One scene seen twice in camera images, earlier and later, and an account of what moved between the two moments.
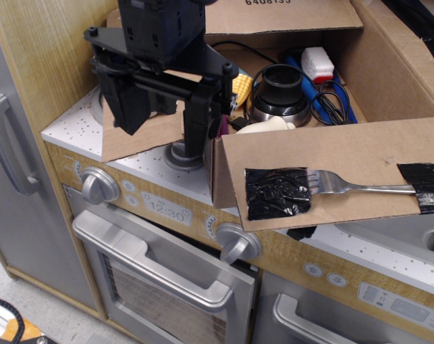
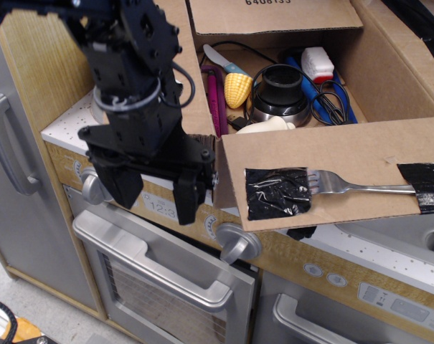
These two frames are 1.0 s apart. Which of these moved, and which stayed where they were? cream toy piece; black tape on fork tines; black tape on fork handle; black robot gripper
Moved: black robot gripper
Stayed: cream toy piece; black tape on fork tines; black tape on fork handle
